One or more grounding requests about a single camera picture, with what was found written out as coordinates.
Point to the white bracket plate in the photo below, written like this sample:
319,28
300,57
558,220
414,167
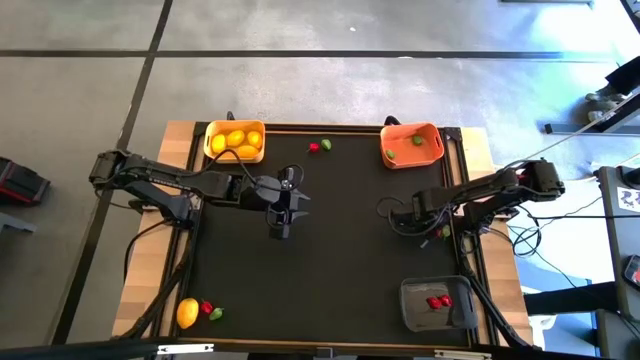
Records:
185,348
462,354

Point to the person's shoe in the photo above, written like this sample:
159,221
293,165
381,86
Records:
600,116
602,95

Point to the black floor bar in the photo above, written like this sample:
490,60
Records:
570,300

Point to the yellow toy lemon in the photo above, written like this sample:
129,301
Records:
254,139
247,151
218,143
235,137
187,313

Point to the orange plastic basket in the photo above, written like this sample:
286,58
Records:
405,150

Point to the grey desk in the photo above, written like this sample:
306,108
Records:
612,235

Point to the metal stand leg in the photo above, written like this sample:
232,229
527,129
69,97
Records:
575,129

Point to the white printed label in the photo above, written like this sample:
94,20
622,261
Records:
629,199

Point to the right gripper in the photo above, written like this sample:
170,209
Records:
420,220

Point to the black frame bar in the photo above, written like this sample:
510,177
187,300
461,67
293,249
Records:
75,350

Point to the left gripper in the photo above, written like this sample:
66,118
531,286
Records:
265,192

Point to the grey plastic basket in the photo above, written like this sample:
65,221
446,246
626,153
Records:
415,310

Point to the red toy pepper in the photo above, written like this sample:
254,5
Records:
313,147
438,233
446,300
433,302
206,307

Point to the person's leg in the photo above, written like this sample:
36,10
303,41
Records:
625,75

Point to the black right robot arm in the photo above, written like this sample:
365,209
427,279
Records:
480,190

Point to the red and black case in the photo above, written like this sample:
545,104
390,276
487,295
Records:
20,185

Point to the black clamp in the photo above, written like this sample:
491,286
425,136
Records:
391,120
230,116

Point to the grey metal foot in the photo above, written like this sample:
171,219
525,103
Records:
12,223

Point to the black table frame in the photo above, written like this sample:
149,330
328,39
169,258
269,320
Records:
325,127

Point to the yellow plastic basket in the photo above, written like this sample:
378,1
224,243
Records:
225,159

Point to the black table mat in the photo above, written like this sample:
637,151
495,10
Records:
325,275

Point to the black diagonal frame strut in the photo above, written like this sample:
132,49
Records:
165,292
492,312

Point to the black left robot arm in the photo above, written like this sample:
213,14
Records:
165,177

